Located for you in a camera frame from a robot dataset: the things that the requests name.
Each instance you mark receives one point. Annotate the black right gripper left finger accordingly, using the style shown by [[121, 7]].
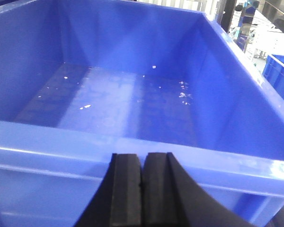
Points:
[[118, 200]]

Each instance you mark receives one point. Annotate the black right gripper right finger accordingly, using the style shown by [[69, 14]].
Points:
[[171, 198]]

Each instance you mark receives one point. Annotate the blue plastic bin right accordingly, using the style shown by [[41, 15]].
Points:
[[83, 79]]

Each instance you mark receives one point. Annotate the blue bin rear right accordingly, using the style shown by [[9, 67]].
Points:
[[274, 72]]

